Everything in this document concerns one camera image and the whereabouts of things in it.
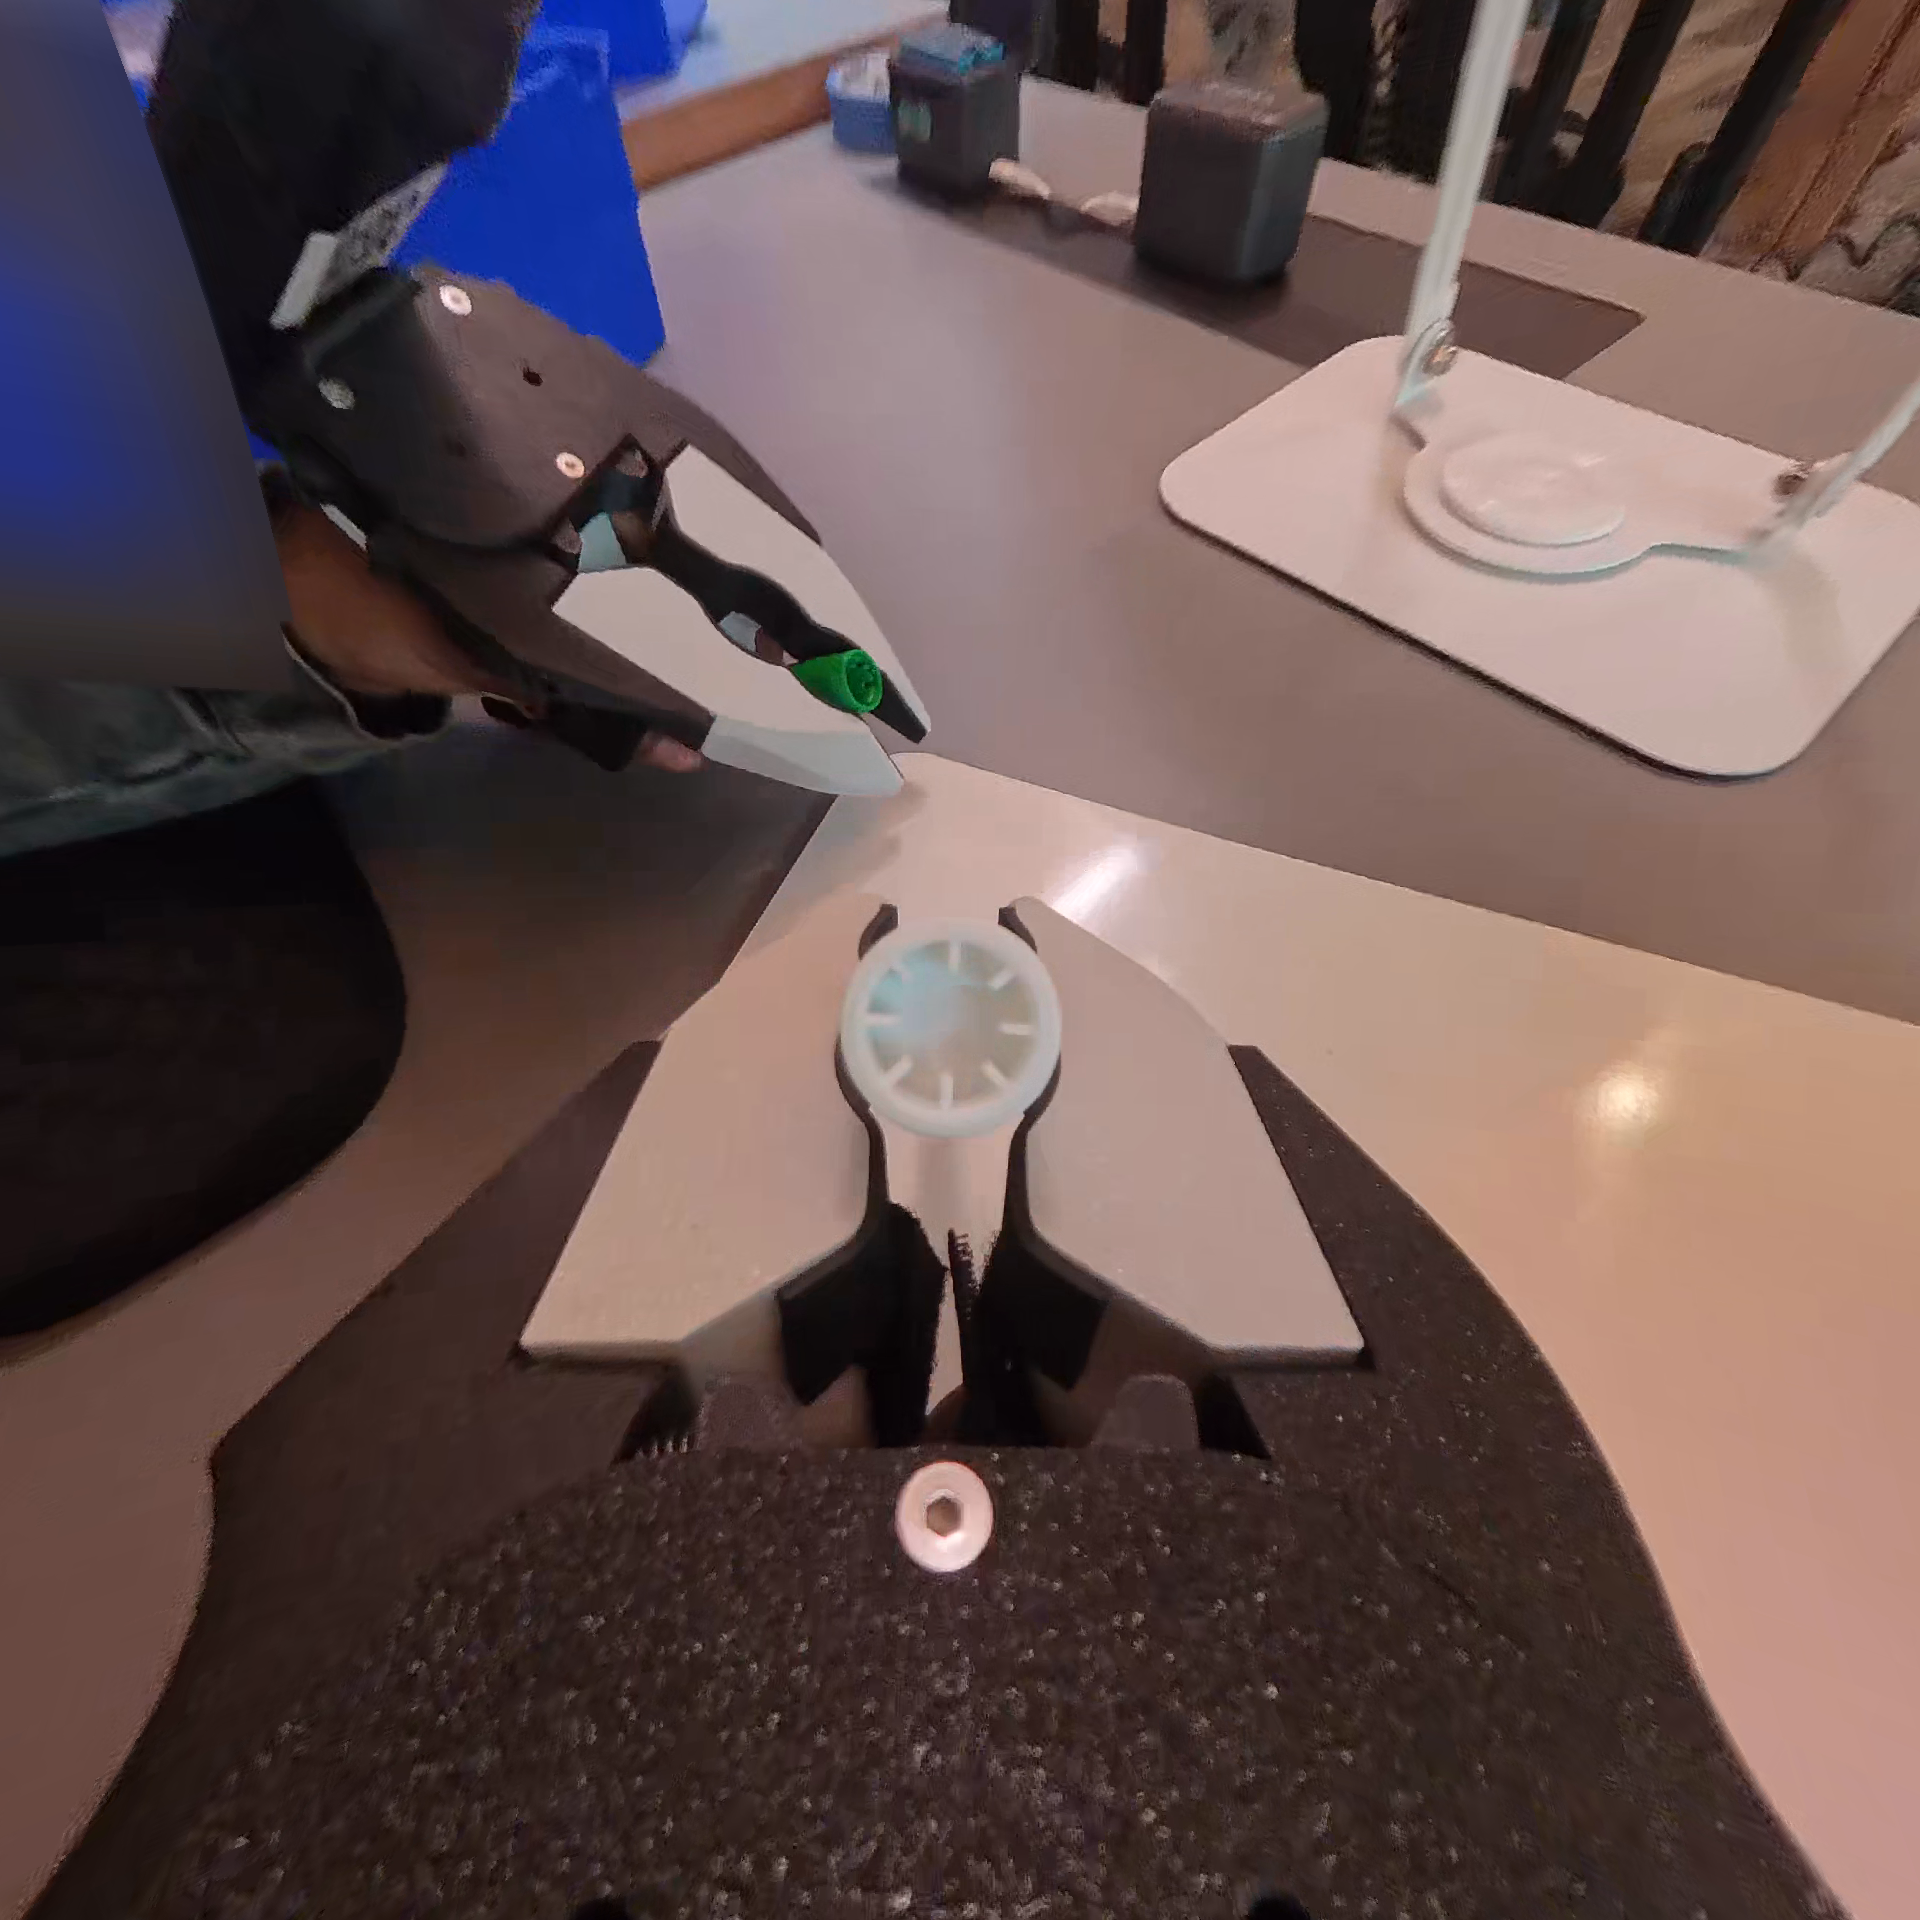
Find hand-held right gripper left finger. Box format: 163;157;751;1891
518;892;947;1446

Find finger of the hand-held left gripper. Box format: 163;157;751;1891
551;561;905;800
579;447;932;747

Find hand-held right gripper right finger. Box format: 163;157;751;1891
956;892;1371;1446

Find blue plastic storage bin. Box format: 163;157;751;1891
394;0;711;368

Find green dry erase marker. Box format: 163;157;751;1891
838;917;1067;1149

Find white whiteboard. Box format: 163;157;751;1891
661;754;1920;1920

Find person's left forearm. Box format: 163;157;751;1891
0;661;451;856

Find person's left hand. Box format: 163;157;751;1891
279;510;707;776

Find blue tape roll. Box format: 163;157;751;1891
825;50;904;155

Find dark battery charger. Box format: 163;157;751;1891
889;21;1026;198

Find grey box device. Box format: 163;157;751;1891
1136;82;1332;289

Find white metal desk stand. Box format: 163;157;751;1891
1160;0;1920;782

